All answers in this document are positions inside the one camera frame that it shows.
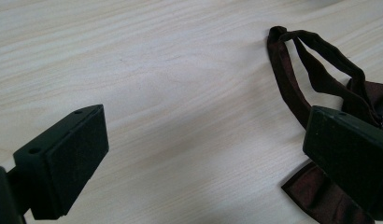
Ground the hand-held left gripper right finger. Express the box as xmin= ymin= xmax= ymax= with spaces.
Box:
xmin=302 ymin=105 xmax=383 ymax=222

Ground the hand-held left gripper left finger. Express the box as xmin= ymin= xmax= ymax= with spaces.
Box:
xmin=6 ymin=104 xmax=110 ymax=221

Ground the dark red bow tie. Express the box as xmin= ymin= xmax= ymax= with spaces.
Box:
xmin=266 ymin=25 xmax=383 ymax=224

